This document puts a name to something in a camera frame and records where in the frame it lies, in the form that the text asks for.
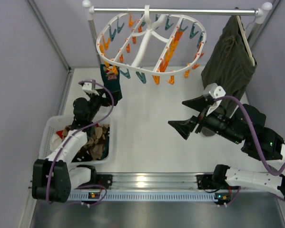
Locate pile of socks in basket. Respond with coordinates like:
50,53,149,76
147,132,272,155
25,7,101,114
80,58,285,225
50,123,111,162

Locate teal green sock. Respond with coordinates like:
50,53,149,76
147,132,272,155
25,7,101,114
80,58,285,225
100,64,122,105

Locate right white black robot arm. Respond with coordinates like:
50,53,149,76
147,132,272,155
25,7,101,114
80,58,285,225
168,95,285,201

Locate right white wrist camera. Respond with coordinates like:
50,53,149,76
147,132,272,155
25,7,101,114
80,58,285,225
202,83,226,116

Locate olive green hanging trousers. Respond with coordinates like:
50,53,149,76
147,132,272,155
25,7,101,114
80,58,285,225
200,15,258,137

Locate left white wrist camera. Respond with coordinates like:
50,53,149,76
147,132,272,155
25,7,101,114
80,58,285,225
82,80,99,96

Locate white plastic laundry basket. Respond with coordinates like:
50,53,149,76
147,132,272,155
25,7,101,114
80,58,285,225
39,115,114,165

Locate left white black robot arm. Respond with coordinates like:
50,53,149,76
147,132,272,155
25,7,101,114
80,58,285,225
31,88,114,203

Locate white round clip hanger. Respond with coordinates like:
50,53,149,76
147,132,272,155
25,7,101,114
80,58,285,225
96,12,207,85

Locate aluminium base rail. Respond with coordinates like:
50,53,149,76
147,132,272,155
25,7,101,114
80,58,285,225
28,172,285,202

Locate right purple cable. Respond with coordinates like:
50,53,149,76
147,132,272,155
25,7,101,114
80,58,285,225
213,95,285,176

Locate white clothes rack frame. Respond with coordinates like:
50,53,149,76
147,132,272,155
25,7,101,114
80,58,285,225
82,0,273,76

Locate white trouser hanger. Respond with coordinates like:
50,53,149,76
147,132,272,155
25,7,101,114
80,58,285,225
236,15,256,66

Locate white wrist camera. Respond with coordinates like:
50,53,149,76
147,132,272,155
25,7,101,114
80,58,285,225
82,80,99,96
202,83,226,116

